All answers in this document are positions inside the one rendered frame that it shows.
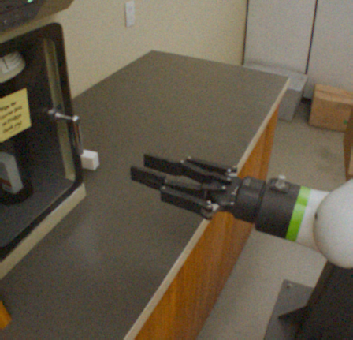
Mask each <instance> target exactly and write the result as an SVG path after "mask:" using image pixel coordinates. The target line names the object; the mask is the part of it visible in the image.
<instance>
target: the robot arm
mask: <svg viewBox="0 0 353 340"><path fill-rule="evenodd" d="M192 163H194V165H192ZM143 166H145V167H146V168H150V169H152V170H157V171H161V173H164V174H169V175H172V176H174V177H177V176H178V175H179V177H181V176H182V175H183V176H185V177H188V178H190V179H192V180H194V181H197V182H199V183H201V185H193V184H187V182H182V181H172V180H167V176H165V175H163V174H159V173H155V172H154V171H152V170H148V169H144V168H141V167H138V166H131V167H130V175H131V180H132V181H137V182H139V183H142V185H145V186H146V187H149V188H152V189H157V190H159V191H160V199H161V201H162V202H165V203H168V204H172V205H174V206H177V207H178V208H181V209H184V210H186V211H190V212H193V213H196V214H197V215H200V216H202V217H203V218H204V219H206V220H211V219H212V215H213V214H216V213H217V212H218V211H219V212H222V211H226V212H231V213H232V214H233V217H234V218H235V219H238V220H240V221H243V222H247V223H252V224H253V223H254V222H255V230H256V231H260V232H263V233H265V234H269V235H272V236H274V237H279V238H280V239H282V238H283V239H285V240H288V241H292V242H295V243H296V244H298V243H299V244H301V245H304V246H306V247H308V248H311V249H313V250H314V251H316V252H318V253H321V254H322V255H323V256H324V257H325V258H326V259H327V260H328V261H329V262H330V263H333V264H335V265H337V266H339V267H345V268H347V269H350V268H353V178H352V179H351V180H349V181H347V182H346V183H344V184H342V185H341V186H340V187H339V188H337V189H335V190H333V191H332V192H323V191H320V190H317V189H312V188H308V187H306V186H302V185H298V184H296V185H295V183H294V184H292V183H289V182H286V181H284V175H279V177H278V179H276V178H275V177H274V178H270V179H269V180H268V182H267V184H266V182H265V181H263V180H259V179H257V178H253V177H245V178H244V179H241V178H238V177H237V176H236V173H237V167H236V166H225V165H221V164H217V163H212V162H211V161H207V160H204V159H197V158H195V157H191V156H188V157H186V159H185V160H180V161H178V160H174V159H169V158H164V157H161V156H158V155H152V154H149V153H145V154H143Z"/></svg>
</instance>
